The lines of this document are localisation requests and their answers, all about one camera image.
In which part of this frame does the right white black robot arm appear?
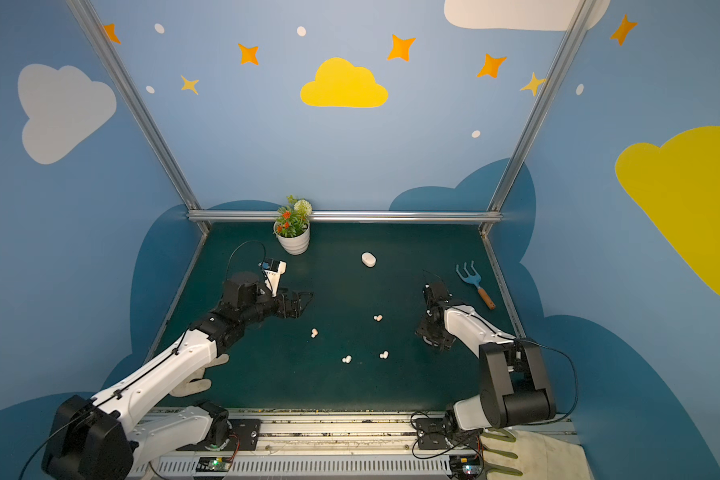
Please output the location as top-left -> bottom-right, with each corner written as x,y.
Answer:
416,281 -> 557,431

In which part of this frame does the green white gardening glove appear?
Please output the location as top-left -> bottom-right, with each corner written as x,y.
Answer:
480,429 -> 593,480

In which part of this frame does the blue garden fork wooden handle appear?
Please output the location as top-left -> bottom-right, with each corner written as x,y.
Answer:
455,261 -> 496,310

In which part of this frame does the white earbud charging case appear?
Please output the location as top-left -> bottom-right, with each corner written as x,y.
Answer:
361,252 -> 377,268

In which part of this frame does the left green circuit board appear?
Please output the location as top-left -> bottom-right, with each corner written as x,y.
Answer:
195,457 -> 231,475

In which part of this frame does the potted plant white pot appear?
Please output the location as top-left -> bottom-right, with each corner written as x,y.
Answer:
273,196 -> 313,256

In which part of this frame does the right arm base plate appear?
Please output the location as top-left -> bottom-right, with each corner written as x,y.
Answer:
411,416 -> 481,453

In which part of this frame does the aluminium back frame bar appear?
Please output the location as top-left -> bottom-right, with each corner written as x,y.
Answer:
188,210 -> 502,224

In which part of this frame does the right green circuit board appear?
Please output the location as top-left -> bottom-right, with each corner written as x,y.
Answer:
448,456 -> 483,480

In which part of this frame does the aluminium front rail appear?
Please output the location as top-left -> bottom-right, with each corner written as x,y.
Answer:
71,409 -> 583,480

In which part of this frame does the green circuit board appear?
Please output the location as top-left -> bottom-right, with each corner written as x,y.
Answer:
448,456 -> 483,480
195,457 -> 231,475

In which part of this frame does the white glove on table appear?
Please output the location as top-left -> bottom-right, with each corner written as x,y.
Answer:
169,354 -> 229,398

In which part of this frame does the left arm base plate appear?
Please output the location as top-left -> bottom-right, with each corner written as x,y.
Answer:
178,418 -> 262,453

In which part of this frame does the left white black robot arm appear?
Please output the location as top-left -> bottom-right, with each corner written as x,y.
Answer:
41,272 -> 314,479

